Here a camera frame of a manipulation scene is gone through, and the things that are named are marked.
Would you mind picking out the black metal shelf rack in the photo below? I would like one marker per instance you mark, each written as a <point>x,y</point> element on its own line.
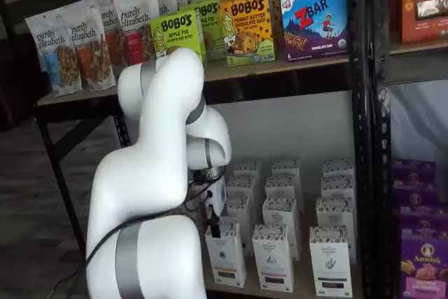
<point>360,138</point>
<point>381,33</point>

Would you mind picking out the white box pink strip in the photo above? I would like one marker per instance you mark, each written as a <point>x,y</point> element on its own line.
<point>280,213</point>
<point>285,166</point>
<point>273,260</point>
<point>281,187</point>

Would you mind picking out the purple Annie's box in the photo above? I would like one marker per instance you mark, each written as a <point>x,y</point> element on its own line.
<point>423,267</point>
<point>416,192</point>
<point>423,216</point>
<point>413,171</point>

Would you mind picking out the granola bag orange label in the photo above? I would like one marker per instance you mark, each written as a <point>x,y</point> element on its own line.
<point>92,54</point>
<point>111,40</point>

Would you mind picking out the blue Z Bar box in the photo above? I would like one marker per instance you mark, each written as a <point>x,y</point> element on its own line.
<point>315,26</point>

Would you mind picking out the granola bag blue label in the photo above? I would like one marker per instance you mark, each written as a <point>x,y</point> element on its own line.
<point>52,50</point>

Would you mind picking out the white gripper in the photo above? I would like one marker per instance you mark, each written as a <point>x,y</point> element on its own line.
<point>217,195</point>

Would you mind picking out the white backdrop sheet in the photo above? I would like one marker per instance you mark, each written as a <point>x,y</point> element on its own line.
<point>420,120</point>

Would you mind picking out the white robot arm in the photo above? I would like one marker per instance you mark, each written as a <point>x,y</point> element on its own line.
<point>150,138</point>

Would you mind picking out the orange snack box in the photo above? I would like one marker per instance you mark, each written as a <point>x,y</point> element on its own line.
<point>423,1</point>

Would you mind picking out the white box dark strip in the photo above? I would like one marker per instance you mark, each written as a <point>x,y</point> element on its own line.
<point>336,187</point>
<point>337,167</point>
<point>334,211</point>
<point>330,264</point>

